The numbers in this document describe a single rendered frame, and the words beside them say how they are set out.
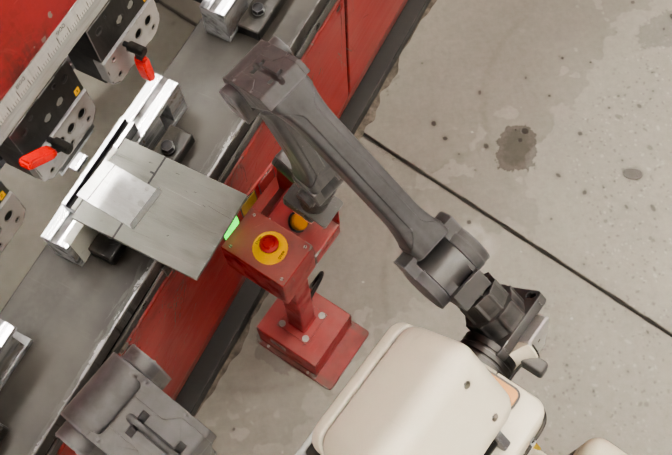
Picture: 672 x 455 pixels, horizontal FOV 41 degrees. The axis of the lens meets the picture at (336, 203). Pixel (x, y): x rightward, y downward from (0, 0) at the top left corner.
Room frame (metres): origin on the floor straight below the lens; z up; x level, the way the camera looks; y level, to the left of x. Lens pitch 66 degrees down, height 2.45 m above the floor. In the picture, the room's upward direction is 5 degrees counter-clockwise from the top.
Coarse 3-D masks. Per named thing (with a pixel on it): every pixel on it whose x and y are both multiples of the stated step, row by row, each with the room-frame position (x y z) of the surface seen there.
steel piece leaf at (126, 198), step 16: (112, 176) 0.74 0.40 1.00; (128, 176) 0.74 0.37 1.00; (96, 192) 0.71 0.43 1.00; (112, 192) 0.71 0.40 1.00; (128, 192) 0.70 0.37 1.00; (144, 192) 0.70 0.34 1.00; (160, 192) 0.70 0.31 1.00; (112, 208) 0.67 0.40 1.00; (128, 208) 0.67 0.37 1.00; (144, 208) 0.66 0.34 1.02; (128, 224) 0.64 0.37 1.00
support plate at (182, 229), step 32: (128, 160) 0.77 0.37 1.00; (160, 160) 0.76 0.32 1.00; (192, 192) 0.69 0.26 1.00; (224, 192) 0.69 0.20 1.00; (96, 224) 0.65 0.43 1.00; (160, 224) 0.64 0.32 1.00; (192, 224) 0.63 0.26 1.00; (224, 224) 0.63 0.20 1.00; (160, 256) 0.57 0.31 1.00; (192, 256) 0.57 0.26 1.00
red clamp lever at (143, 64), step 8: (128, 48) 0.84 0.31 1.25; (136, 48) 0.84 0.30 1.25; (144, 48) 0.84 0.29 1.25; (136, 56) 0.84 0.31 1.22; (144, 56) 0.85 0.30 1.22; (136, 64) 0.84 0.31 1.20; (144, 64) 0.84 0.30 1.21; (144, 72) 0.83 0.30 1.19; (152, 72) 0.84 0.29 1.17; (152, 80) 0.84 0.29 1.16
